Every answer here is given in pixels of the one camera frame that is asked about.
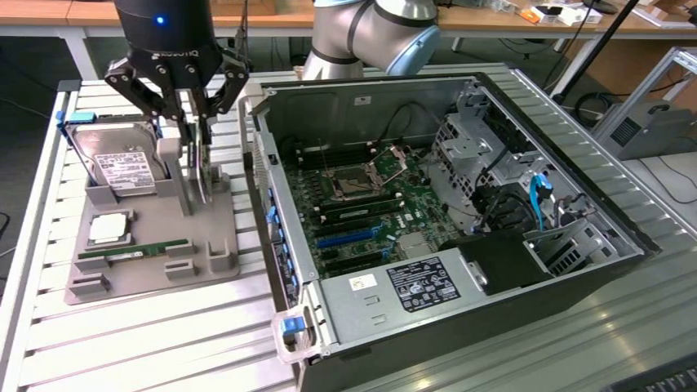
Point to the grey power supply unit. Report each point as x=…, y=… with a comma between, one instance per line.
x=371, y=302

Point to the cluttered wooden desk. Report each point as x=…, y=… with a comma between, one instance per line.
x=490, y=18

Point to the perforated silver disk bay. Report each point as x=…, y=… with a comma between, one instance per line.
x=572, y=249

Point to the black expansion slot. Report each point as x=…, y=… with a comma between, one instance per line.
x=343, y=229
x=354, y=263

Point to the wooden desk with white legs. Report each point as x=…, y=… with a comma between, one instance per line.
x=43, y=12

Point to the black labelled RAM stick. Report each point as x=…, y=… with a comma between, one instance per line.
x=359, y=212

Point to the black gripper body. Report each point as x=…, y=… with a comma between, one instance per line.
x=169, y=45

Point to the hard disk in blue caddy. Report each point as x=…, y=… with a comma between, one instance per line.
x=121, y=159

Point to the pale plastic corner bracket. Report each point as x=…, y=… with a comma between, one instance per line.
x=259, y=100

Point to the silver metal drive cage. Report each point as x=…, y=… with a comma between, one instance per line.
x=490, y=151

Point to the silver chipset heatsink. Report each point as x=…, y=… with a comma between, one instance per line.
x=415, y=246

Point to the orange and white device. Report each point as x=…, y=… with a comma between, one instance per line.
x=531, y=15

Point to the large brown cardboard panel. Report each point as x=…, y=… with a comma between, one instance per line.
x=627, y=61

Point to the white carton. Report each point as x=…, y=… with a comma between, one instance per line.
x=580, y=16

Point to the grey plastic parts rack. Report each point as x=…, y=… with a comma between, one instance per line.
x=147, y=228

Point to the black plastic air shroud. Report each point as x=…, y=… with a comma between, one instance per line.
x=502, y=261

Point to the blue expansion slot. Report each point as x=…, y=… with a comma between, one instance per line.
x=349, y=239

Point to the black keyboard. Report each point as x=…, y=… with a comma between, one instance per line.
x=670, y=381

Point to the grey metal equipment box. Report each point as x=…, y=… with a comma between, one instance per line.
x=654, y=130

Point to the silver CPU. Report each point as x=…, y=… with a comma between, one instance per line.
x=109, y=227

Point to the pale corner bracket blue clip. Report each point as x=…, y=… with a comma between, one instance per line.
x=291, y=326

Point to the green RAM stick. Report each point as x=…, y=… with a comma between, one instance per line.
x=137, y=250

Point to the green motherboard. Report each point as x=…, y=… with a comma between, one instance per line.
x=419, y=212

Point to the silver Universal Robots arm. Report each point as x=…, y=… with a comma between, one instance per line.
x=338, y=32

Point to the open black PC case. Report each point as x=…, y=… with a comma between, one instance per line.
x=572, y=294

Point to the thin metal locking lever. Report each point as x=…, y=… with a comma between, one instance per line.
x=326, y=163

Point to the open metal socket cover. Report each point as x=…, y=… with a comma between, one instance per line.
x=390, y=165

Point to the graphics card with black fan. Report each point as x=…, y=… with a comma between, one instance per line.
x=203, y=175

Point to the aluminium profile frame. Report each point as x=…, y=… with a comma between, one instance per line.
x=672, y=61

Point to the black round stand base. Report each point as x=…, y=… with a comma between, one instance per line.
x=599, y=5

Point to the black tripod pole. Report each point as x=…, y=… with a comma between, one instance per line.
x=594, y=49

